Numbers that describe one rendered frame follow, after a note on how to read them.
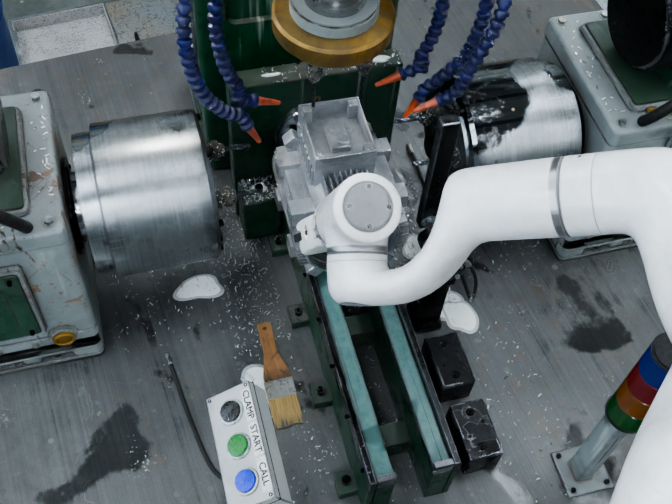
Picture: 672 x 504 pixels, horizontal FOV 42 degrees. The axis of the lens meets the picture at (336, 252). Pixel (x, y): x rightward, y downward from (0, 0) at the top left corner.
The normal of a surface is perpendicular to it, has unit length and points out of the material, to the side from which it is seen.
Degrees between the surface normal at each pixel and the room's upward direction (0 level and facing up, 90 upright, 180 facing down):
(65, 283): 89
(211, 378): 0
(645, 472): 55
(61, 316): 89
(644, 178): 36
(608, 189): 44
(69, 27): 0
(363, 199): 28
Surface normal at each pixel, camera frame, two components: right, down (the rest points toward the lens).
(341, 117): 0.06, -0.57
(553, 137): 0.23, 0.20
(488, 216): -0.42, 0.45
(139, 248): 0.26, 0.70
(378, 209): 0.21, -0.08
